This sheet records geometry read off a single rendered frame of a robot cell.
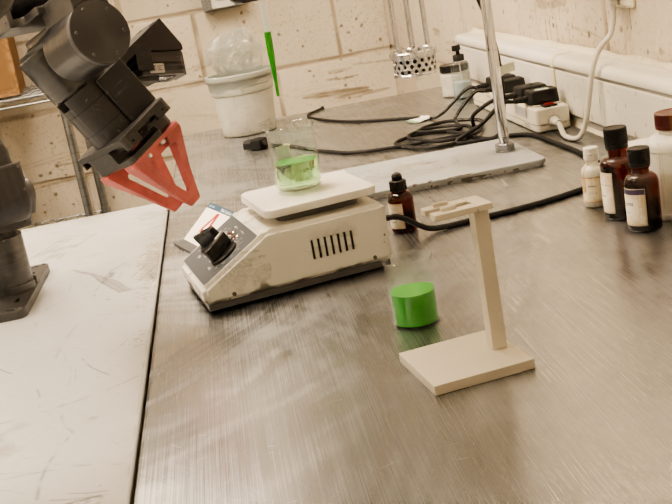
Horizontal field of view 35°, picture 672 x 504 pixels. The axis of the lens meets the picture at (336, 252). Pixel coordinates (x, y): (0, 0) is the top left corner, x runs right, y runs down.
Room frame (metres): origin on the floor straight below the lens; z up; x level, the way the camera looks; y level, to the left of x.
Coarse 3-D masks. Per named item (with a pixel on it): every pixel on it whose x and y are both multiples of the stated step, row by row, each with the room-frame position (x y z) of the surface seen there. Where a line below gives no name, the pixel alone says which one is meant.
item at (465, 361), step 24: (432, 216) 0.75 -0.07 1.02; (456, 216) 0.75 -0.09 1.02; (480, 216) 0.76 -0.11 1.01; (480, 240) 0.76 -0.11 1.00; (480, 264) 0.76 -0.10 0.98; (480, 288) 0.77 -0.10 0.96; (480, 336) 0.79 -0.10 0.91; (504, 336) 0.76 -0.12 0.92; (408, 360) 0.77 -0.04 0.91; (432, 360) 0.76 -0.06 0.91; (456, 360) 0.75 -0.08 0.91; (480, 360) 0.75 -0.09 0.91; (504, 360) 0.74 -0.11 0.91; (528, 360) 0.73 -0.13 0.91; (432, 384) 0.72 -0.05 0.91; (456, 384) 0.72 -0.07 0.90
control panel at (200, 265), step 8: (232, 216) 1.13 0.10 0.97; (224, 224) 1.13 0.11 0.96; (232, 224) 1.11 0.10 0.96; (240, 224) 1.09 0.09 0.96; (232, 232) 1.08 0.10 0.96; (240, 232) 1.07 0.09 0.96; (248, 232) 1.05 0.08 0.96; (232, 240) 1.06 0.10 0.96; (240, 240) 1.05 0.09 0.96; (248, 240) 1.03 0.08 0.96; (200, 248) 1.11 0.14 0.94; (240, 248) 1.03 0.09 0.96; (192, 256) 1.11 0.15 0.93; (200, 256) 1.09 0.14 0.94; (232, 256) 1.02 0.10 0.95; (192, 264) 1.09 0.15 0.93; (200, 264) 1.07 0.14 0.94; (208, 264) 1.05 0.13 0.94; (224, 264) 1.02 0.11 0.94; (200, 272) 1.05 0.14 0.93; (208, 272) 1.03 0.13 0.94; (216, 272) 1.01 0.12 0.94; (200, 280) 1.03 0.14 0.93; (208, 280) 1.01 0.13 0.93
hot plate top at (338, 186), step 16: (336, 176) 1.14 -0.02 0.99; (352, 176) 1.12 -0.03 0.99; (256, 192) 1.13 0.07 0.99; (272, 192) 1.11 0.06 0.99; (320, 192) 1.07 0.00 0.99; (336, 192) 1.06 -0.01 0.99; (352, 192) 1.05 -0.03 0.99; (368, 192) 1.05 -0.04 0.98; (256, 208) 1.06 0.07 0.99; (272, 208) 1.04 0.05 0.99; (288, 208) 1.03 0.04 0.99; (304, 208) 1.04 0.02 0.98
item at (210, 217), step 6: (210, 210) 1.33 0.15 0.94; (204, 216) 1.33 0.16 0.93; (210, 216) 1.31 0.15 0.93; (216, 216) 1.30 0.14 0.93; (222, 216) 1.28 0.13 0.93; (228, 216) 1.27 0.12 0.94; (198, 222) 1.33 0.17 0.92; (204, 222) 1.31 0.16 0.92; (210, 222) 1.30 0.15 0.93; (216, 222) 1.28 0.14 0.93; (222, 222) 1.27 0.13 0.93; (192, 228) 1.33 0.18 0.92; (198, 228) 1.32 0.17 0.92; (204, 228) 1.30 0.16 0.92; (216, 228) 1.27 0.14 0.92; (192, 234) 1.32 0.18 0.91
